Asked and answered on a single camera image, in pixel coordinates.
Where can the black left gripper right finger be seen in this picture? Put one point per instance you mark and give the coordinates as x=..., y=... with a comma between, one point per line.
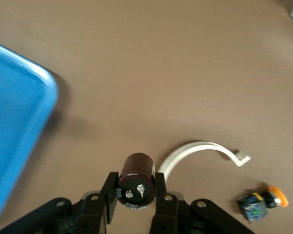
x=167, y=212

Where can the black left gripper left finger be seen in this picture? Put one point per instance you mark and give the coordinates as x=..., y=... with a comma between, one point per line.
x=94, y=212

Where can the dark brown cylindrical capacitor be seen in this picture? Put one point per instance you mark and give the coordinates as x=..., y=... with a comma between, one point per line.
x=136, y=168

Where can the large white pipe clamp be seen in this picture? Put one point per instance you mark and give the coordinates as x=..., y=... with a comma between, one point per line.
x=178, y=154

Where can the orange mushroom push button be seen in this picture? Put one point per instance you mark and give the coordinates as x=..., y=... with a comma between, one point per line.
x=254, y=207

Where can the blue plastic tray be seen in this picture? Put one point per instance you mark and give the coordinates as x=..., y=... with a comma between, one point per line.
x=14, y=109

